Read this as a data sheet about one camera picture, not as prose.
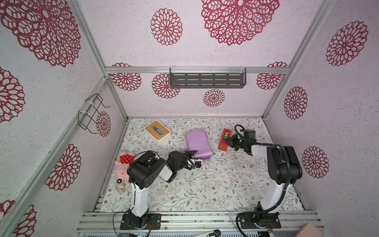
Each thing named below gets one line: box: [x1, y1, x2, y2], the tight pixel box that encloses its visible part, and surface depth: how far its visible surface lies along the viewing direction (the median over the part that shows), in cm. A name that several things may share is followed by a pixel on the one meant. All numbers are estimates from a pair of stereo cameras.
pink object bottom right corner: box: [294, 222, 323, 237], surface depth 72 cm
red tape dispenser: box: [218, 128, 232, 152], surface depth 103 cm
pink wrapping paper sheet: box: [185, 128, 213, 159], surface depth 100 cm
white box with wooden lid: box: [144, 120, 171, 146], surface depth 108 cm
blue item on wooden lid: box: [151, 125, 164, 136], surface depth 109 cm
